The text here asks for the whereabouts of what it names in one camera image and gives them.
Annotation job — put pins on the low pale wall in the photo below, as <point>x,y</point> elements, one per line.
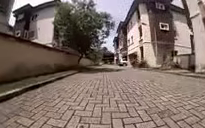
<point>183,61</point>

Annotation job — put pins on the row of distant buildings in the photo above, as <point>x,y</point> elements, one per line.
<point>120,43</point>

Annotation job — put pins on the raised kerb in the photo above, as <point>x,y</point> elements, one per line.
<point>190,73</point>

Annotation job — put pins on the white two-storey building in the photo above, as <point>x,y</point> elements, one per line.
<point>40,25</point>

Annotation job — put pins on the large green tree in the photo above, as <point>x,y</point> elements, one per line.
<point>78,26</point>

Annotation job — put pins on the cream and brown building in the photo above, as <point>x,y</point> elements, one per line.
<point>150,30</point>

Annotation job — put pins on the grey brick paved road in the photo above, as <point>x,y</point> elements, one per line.
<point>123,96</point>

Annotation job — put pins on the tan boundary wall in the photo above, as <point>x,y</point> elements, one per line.
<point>26,58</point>

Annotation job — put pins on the grey building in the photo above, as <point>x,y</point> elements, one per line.
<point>0,13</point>

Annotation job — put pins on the pale building with pillar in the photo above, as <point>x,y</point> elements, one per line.
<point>201,33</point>

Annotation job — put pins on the white car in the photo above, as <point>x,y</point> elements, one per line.
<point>123,62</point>

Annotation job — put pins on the concrete kerb strip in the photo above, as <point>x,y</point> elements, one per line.
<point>20,86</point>

